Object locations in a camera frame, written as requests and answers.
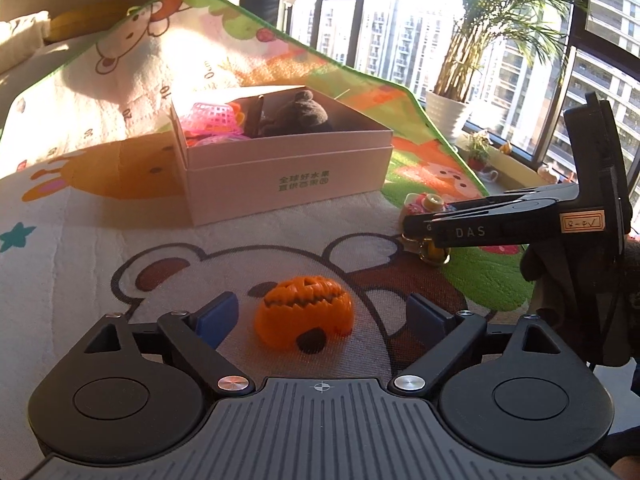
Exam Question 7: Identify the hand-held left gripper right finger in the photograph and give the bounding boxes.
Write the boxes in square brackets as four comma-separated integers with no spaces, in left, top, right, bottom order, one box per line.
[389,292,563,395]

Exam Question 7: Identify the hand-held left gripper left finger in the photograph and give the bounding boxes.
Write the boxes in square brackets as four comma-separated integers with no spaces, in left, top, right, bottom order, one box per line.
[82,291,253,395]

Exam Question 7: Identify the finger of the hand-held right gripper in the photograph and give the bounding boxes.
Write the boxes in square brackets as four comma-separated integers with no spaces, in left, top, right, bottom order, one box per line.
[402,200,561,251]
[432,182,578,221]

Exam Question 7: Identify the pink yellow plastic toy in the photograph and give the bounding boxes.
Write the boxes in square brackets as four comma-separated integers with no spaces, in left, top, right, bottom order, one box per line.
[400,192,453,266]

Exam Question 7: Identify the orange pumpkin toy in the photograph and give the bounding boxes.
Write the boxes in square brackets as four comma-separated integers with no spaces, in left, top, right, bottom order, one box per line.
[255,275,356,351]

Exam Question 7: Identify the pink cardboard box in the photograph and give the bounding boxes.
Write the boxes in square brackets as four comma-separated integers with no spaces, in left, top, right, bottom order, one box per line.
[167,85,396,227]

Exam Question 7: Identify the pink toy strainer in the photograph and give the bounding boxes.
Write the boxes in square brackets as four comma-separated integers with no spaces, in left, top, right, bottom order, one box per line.
[180,101,246,143]

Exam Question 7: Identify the dark brown plush toy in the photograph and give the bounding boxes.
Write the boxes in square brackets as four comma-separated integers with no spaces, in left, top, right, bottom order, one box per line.
[257,90,333,138]

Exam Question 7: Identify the beige windowsill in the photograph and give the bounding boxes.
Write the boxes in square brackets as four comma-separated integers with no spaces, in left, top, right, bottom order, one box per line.
[452,130,576,198]

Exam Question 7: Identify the small plant in red pot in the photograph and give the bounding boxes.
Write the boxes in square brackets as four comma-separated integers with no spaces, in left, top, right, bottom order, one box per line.
[465,130,496,172]

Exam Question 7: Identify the potted palm plant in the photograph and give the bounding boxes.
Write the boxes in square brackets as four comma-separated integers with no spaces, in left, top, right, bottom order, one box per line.
[425,0,596,141]

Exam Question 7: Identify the printed cartoon play mat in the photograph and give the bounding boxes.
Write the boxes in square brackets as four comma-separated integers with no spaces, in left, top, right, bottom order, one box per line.
[0,0,536,391]

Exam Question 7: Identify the yellow cushion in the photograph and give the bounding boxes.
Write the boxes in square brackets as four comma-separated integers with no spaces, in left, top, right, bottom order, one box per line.
[47,1,133,41]

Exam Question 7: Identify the white pillow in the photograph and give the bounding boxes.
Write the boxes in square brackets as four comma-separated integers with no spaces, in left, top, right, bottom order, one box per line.
[0,10,51,73]

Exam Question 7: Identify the dark window frame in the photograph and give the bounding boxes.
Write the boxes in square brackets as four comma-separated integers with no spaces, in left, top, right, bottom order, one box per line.
[277,0,640,181]

